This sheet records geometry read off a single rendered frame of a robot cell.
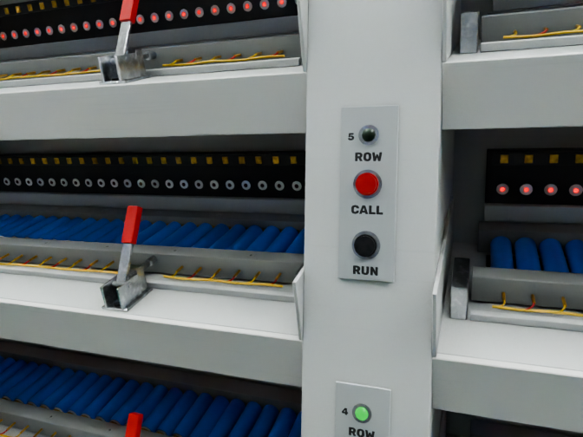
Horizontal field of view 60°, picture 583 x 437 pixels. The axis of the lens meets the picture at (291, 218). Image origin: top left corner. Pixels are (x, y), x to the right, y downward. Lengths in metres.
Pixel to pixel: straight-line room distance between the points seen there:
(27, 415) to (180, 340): 0.29
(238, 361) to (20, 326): 0.24
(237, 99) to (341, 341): 0.20
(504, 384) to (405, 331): 0.07
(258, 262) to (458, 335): 0.18
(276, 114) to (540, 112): 0.18
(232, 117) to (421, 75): 0.15
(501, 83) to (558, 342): 0.18
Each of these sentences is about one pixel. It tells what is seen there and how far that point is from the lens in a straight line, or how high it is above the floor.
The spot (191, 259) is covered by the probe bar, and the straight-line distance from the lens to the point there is 0.49.
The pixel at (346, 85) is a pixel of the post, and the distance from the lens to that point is 0.37.
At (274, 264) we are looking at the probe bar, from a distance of 0.46.
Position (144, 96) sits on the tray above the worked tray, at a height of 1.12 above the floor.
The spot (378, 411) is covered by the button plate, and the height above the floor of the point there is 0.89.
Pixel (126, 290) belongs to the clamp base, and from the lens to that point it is 0.47.
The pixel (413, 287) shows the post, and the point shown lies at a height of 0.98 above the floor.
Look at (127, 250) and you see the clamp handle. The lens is 0.48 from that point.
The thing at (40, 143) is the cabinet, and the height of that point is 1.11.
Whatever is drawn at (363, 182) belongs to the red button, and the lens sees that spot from 0.35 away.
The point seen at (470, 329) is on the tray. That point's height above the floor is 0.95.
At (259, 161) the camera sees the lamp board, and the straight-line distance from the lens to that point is 0.55.
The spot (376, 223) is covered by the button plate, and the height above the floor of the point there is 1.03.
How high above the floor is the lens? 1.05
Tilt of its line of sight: 4 degrees down
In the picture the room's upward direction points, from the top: 1 degrees clockwise
